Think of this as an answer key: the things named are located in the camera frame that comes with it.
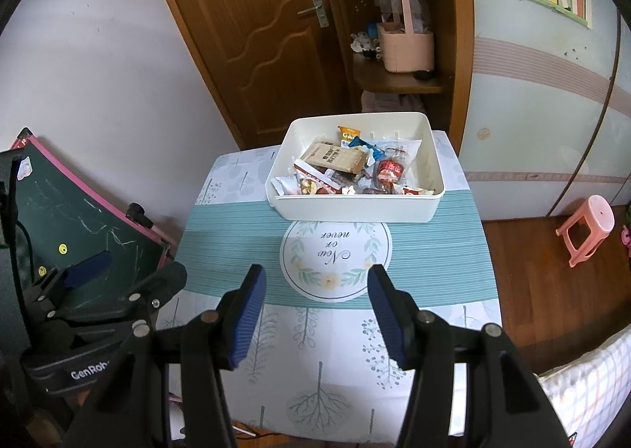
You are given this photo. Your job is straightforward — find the white plastic storage box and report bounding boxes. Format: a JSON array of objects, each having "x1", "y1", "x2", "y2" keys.
[{"x1": 265, "y1": 112, "x2": 447, "y2": 223}]

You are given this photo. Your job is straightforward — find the red label clear snack packet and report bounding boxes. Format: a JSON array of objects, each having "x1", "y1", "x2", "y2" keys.
[{"x1": 375, "y1": 157, "x2": 408, "y2": 185}]

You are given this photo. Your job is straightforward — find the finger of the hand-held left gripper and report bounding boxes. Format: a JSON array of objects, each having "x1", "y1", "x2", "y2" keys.
[
  {"x1": 47, "y1": 261, "x2": 188, "y2": 325},
  {"x1": 24, "y1": 251, "x2": 112, "y2": 303}
]

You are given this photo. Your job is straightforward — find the pink basket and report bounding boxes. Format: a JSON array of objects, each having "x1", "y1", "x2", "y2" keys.
[{"x1": 377, "y1": 0, "x2": 435, "y2": 73}]

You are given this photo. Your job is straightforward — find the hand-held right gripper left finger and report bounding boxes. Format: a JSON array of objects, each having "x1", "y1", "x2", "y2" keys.
[{"x1": 62, "y1": 265, "x2": 267, "y2": 448}]

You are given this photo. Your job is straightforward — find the metal door handle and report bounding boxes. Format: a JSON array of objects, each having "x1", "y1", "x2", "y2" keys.
[{"x1": 297, "y1": 0, "x2": 329, "y2": 29}]

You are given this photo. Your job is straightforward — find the green chalkboard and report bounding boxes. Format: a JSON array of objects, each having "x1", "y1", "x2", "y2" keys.
[{"x1": 0, "y1": 130, "x2": 174, "y2": 311}]

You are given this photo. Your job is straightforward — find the small blue snack packet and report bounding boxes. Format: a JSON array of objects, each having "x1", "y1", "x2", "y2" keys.
[{"x1": 349, "y1": 136, "x2": 385, "y2": 161}]

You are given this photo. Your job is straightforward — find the black clamp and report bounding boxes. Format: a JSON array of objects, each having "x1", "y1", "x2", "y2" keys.
[{"x1": 125, "y1": 202, "x2": 155, "y2": 229}]

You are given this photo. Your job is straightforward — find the wooden corner shelf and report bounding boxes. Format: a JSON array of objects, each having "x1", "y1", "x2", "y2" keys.
[{"x1": 325, "y1": 0, "x2": 469, "y2": 133}]

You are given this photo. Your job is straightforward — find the white snack packet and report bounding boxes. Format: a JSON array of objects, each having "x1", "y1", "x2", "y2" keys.
[{"x1": 270, "y1": 174, "x2": 301, "y2": 196}]

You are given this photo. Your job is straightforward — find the red packet with figure print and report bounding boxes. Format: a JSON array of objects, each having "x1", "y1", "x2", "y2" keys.
[{"x1": 293, "y1": 159, "x2": 342, "y2": 196}]

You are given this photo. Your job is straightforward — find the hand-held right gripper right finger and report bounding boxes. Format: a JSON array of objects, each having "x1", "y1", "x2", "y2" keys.
[{"x1": 367, "y1": 265, "x2": 558, "y2": 448}]

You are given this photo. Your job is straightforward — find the checked cloth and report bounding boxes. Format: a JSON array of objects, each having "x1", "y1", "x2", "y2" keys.
[{"x1": 537, "y1": 330, "x2": 631, "y2": 448}]

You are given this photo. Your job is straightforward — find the patterned tablecloth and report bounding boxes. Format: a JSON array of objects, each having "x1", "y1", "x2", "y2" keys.
[{"x1": 155, "y1": 130, "x2": 504, "y2": 439}]

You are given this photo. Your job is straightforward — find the pink plastic stool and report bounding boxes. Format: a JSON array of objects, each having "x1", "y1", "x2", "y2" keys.
[{"x1": 556, "y1": 196, "x2": 616, "y2": 267}]

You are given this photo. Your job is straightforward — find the pale green wardrobe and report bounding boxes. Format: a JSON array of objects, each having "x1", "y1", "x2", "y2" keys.
[{"x1": 458, "y1": 0, "x2": 631, "y2": 222}]

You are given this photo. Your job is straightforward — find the beige cracker packet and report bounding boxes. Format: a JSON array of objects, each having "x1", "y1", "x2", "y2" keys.
[{"x1": 302, "y1": 141, "x2": 368, "y2": 175}]

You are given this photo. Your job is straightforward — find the translucent white labelled packet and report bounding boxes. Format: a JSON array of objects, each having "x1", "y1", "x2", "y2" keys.
[{"x1": 370, "y1": 135, "x2": 423, "y2": 159}]

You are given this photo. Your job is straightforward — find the black and white toy figures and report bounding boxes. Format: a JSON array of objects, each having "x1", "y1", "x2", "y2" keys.
[{"x1": 350, "y1": 31, "x2": 383, "y2": 59}]

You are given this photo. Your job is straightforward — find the wooden door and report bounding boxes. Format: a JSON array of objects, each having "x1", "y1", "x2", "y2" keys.
[{"x1": 143, "y1": 0, "x2": 356, "y2": 150}]

